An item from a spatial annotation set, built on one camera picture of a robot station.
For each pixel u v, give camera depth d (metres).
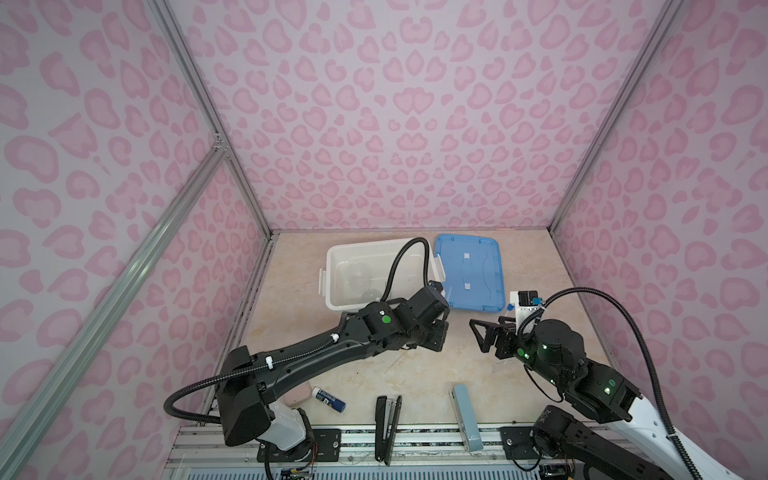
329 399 0.78
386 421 0.75
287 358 0.42
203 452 0.73
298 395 0.45
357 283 1.00
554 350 0.49
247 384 0.40
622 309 0.54
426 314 0.55
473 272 1.07
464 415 0.75
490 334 0.60
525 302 0.59
